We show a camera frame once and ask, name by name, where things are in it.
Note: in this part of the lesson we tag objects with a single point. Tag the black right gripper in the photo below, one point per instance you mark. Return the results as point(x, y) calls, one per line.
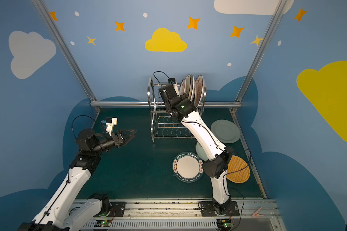
point(167, 91)

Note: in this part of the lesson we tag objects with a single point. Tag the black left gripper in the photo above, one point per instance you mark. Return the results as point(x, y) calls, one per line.
point(118, 139)

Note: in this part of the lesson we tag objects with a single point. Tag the stainless steel dish rack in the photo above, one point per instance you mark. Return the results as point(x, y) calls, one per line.
point(163, 125)

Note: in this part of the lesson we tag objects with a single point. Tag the white plate floral sprigs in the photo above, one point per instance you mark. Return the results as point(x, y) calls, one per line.
point(187, 85)

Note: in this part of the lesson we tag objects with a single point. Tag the white plate orange sunburst edge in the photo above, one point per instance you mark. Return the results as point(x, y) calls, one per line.
point(182, 87)

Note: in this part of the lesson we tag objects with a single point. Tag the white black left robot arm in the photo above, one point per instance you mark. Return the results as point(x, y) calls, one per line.
point(55, 215)

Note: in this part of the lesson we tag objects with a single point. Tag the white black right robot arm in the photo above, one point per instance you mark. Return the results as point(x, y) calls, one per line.
point(216, 166)

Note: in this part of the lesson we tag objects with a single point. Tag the pale green sunflower plate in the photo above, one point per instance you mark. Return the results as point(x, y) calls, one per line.
point(201, 152)

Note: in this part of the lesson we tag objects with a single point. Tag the plain grey-green plate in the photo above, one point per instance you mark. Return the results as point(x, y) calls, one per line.
point(226, 131)

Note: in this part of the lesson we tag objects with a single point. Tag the white plate green lettered rim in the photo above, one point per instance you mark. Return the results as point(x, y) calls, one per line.
point(187, 167)

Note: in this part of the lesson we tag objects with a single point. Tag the orange woven round plate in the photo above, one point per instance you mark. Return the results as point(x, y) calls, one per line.
point(238, 170)

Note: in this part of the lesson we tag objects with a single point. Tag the left green circuit board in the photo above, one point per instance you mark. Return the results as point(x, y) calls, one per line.
point(103, 223)

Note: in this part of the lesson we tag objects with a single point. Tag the green circuit board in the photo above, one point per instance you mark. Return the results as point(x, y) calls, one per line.
point(103, 223)
point(224, 224)

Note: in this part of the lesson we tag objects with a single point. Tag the right green circuit board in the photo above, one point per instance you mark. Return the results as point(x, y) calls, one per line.
point(224, 224)

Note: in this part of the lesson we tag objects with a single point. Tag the pink clothes peg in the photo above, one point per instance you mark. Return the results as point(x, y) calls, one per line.
point(257, 214)

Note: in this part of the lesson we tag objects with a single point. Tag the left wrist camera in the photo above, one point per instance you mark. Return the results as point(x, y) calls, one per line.
point(109, 124)

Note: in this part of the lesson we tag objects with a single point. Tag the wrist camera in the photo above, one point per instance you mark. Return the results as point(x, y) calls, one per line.
point(173, 82)
point(109, 124)

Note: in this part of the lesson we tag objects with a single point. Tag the aluminium frame back rail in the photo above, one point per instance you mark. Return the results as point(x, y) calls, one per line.
point(147, 104)

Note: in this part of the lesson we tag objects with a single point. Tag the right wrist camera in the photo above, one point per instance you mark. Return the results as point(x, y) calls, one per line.
point(173, 82)

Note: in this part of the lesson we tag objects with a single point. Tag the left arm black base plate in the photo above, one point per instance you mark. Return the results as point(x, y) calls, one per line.
point(115, 209)

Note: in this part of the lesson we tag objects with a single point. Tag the aluminium frame right post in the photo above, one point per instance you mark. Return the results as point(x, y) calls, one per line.
point(274, 22)

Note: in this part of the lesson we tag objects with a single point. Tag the aluminium frame post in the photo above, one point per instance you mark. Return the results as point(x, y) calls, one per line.
point(274, 22)
point(61, 42)

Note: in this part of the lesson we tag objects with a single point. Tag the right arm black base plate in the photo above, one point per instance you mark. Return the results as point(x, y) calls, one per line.
point(207, 209)

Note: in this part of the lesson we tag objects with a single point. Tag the aluminium frame left post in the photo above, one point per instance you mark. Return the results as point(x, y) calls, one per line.
point(61, 42)

